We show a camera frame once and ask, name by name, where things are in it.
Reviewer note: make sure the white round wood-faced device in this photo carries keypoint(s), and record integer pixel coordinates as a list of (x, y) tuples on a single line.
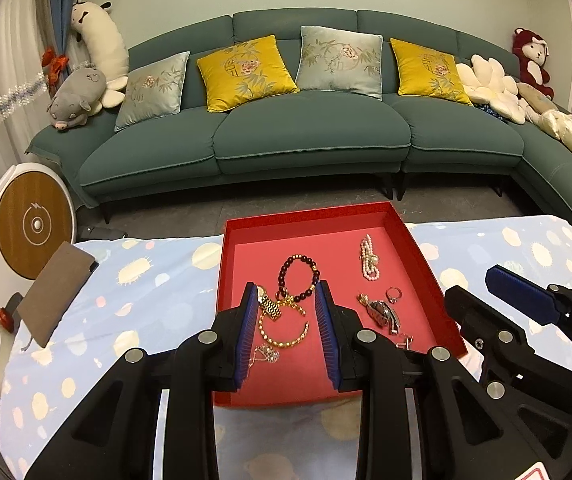
[(35, 225)]

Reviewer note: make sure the silver tinsel garland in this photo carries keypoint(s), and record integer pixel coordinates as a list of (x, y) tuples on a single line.
[(0, 107)]

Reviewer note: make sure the red cardboard box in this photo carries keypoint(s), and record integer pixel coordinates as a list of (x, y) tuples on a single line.
[(346, 260)]

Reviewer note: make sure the red fish ornament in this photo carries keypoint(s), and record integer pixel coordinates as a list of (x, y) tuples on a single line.
[(55, 65)]

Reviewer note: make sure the silver wristwatch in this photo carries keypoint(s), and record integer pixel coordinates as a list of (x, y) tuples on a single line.
[(383, 314)]

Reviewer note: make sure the brown notebook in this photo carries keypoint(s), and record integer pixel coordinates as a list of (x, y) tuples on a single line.
[(58, 295)]

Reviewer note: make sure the silver flower earring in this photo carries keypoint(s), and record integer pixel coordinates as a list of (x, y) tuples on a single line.
[(266, 355)]

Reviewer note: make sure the grey-green floral cushion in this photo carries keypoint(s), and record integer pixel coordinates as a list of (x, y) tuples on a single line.
[(153, 92), (341, 60)]

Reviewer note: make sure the white flower cushion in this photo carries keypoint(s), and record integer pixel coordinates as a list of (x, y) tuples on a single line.
[(493, 85)]

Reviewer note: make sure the blue planet print tablecloth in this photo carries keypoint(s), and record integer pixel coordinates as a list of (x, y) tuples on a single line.
[(140, 300)]

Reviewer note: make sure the yellow floral cushion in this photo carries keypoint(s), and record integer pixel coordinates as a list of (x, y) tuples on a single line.
[(243, 72), (428, 72)]

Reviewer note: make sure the red monkey plush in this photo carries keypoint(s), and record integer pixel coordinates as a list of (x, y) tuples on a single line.
[(533, 60)]

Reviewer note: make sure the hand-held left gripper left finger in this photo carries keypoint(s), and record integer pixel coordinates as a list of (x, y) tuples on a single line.
[(246, 332)]

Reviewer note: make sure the grey pig plush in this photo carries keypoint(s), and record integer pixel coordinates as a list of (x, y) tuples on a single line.
[(78, 97)]

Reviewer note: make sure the beige small pillow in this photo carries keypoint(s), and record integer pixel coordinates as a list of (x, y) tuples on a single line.
[(536, 97)]

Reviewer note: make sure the silver dangle earring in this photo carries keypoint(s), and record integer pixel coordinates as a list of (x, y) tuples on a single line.
[(405, 341)]

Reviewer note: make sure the blue curtain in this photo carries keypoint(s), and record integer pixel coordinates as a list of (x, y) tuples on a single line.
[(63, 0)]

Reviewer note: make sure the gold wristwatch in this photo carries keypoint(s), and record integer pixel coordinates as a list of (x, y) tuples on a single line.
[(270, 306)]

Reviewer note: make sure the white sheer curtain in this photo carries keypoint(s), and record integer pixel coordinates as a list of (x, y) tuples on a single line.
[(5, 50)]

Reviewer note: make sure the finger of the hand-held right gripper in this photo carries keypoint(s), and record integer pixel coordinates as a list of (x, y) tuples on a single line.
[(521, 290), (486, 320)]

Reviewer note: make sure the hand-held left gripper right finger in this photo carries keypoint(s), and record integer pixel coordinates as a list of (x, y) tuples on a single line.
[(327, 335)]

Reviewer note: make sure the teal sofa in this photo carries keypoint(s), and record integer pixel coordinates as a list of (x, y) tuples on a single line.
[(311, 135)]

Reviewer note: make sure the white long plush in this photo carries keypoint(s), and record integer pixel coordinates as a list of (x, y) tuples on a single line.
[(103, 40)]

